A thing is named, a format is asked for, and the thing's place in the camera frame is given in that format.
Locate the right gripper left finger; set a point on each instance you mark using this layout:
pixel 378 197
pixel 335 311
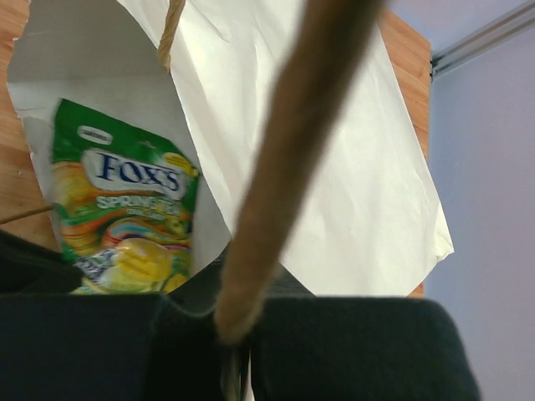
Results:
pixel 56 345

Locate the green Fox's candy bag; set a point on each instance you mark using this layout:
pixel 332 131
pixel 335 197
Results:
pixel 125 200

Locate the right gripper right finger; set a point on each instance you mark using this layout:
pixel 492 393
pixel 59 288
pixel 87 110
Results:
pixel 356 348

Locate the beige paper bag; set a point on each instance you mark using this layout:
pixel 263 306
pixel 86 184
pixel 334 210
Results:
pixel 290 112

